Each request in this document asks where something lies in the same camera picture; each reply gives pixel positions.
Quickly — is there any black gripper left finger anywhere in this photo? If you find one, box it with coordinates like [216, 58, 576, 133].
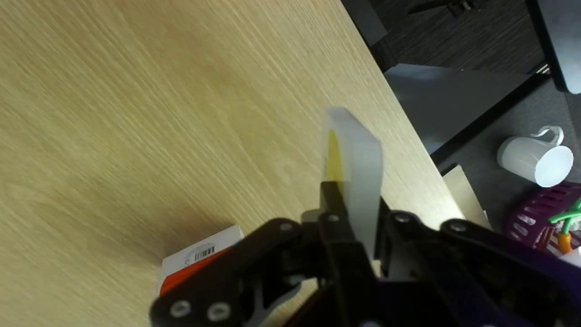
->
[149, 180, 389, 327]

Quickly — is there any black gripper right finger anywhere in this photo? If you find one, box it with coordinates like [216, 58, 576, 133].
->
[378, 198, 581, 327]

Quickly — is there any small book with yellow picture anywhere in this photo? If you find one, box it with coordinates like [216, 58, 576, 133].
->
[318, 107, 385, 251]

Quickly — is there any black side table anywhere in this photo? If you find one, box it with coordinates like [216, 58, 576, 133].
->
[432, 74, 581, 256]

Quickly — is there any purple plastic basket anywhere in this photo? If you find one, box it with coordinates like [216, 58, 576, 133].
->
[505, 180, 581, 256]

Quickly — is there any grey flat panel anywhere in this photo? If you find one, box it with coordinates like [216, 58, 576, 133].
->
[532, 0, 581, 96]

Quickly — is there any white mug with handle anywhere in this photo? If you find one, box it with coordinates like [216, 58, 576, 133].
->
[496, 123, 576, 189]

